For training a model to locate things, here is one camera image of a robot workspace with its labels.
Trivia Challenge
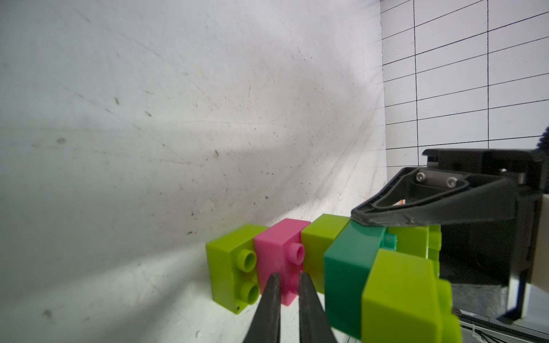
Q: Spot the pink lego brick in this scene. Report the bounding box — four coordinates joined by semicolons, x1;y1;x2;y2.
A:
254;219;310;306

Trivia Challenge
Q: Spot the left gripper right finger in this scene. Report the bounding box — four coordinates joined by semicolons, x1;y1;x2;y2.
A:
299;272;337;343

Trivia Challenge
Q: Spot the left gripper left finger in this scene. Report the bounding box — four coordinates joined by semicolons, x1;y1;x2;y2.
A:
243;273;281;343

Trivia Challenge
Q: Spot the dark green long lego brick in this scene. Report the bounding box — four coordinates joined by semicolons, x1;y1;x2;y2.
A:
324;221;397;339

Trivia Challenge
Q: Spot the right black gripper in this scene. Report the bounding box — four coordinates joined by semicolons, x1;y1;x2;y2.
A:
351;148;548;322

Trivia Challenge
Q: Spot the aluminium mounting rail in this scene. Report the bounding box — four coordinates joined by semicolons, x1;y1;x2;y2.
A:
453;308;548;342

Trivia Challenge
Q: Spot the lime lego brick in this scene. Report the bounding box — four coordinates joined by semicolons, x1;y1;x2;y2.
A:
388;225;442;277
361;250;463;342
301;214;350;294
206;224;267;314

